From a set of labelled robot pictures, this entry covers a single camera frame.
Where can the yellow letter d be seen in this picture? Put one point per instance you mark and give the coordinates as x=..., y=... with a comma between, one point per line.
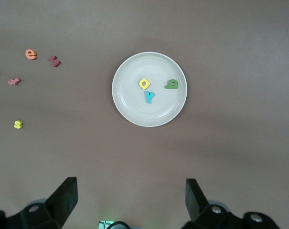
x=148, y=82

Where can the pink letter f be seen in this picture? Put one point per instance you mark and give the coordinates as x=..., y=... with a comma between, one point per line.
x=14, y=81

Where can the beige round plate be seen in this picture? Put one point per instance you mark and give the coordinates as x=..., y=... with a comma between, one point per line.
x=134, y=107

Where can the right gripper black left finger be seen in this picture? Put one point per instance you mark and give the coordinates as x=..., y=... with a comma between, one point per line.
x=46, y=217

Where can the teal letter y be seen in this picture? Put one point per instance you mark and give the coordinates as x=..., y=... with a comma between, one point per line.
x=149, y=99

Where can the orange letter e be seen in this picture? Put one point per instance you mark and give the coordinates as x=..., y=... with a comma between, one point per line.
x=26, y=53

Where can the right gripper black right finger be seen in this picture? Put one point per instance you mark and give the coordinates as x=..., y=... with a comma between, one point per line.
x=206, y=219

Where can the maroon letter h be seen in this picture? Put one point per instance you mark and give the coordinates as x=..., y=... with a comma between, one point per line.
x=55, y=62

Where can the green letter p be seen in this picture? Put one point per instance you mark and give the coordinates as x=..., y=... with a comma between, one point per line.
x=168, y=86

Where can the yellow letter s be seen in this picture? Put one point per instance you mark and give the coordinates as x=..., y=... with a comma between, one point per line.
x=18, y=124

